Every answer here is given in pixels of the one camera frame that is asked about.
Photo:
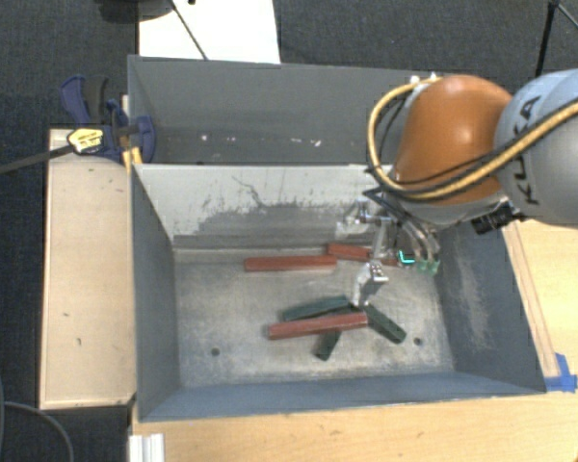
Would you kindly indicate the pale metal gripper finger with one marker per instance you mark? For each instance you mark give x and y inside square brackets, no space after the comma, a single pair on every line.
[378,273]
[360,289]

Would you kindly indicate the red-brown flat block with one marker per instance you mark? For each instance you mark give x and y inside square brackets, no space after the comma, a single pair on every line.
[349,251]
[289,263]
[318,325]

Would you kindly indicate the dark green flat block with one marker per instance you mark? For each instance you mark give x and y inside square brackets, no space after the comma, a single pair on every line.
[315,308]
[387,326]
[328,344]

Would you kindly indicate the grey metal bin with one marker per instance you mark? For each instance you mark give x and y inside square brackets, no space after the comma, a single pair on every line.
[250,306]

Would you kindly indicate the pale wood flat board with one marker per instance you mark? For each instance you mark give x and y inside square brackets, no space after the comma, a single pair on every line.
[89,277]

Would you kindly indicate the black cylinder on white bracket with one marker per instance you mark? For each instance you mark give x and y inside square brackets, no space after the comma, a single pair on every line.
[495,219]

